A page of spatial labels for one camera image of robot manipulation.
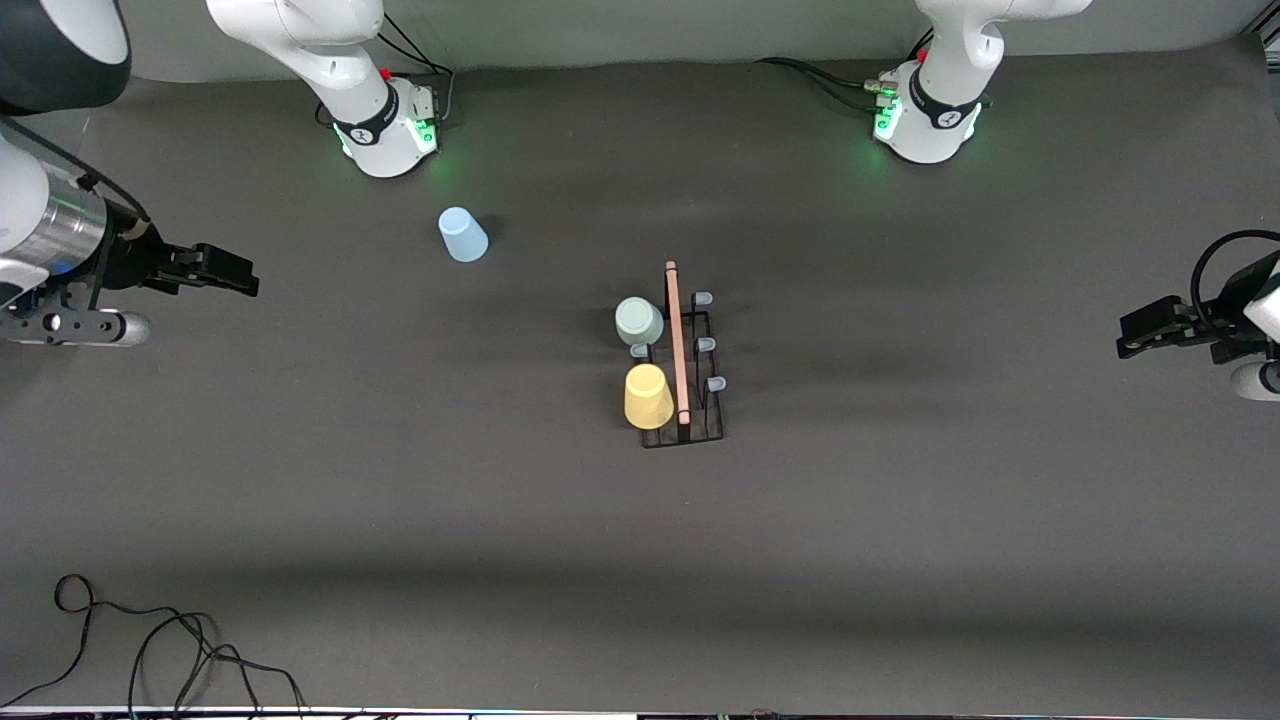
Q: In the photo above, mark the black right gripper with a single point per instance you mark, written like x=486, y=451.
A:
x=128, y=262

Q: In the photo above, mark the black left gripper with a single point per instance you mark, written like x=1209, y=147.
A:
x=1222, y=332

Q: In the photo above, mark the pale green plastic cup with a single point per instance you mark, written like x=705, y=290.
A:
x=638, y=322

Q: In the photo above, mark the yellow plastic cup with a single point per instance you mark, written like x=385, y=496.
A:
x=648, y=398

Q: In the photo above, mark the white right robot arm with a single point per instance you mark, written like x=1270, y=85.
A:
x=320, y=40

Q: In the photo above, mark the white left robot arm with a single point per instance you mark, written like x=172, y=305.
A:
x=935, y=120

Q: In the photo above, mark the light blue plastic cup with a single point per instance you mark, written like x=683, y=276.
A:
x=463, y=238

